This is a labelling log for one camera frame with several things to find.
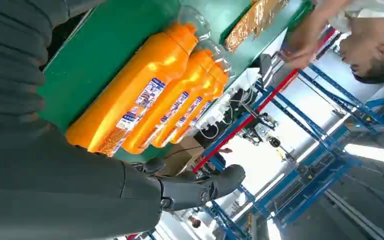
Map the white power strip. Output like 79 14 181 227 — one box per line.
196 109 233 133

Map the white table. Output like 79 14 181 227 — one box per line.
193 67 269 142

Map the open cardboard box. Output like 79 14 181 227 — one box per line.
160 137 206 176

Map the yellow plastic sheet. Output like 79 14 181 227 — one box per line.
224 0 291 53

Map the person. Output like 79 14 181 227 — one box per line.
187 215 202 230
279 0 384 85

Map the black cable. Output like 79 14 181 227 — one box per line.
163 145 206 158

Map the red metal bar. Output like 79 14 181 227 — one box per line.
191 28 337 175

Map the blue metal rack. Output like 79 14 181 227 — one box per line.
201 62 384 240

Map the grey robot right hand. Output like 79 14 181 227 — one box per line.
0 124 247 240

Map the person's hand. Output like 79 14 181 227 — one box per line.
279 34 319 69

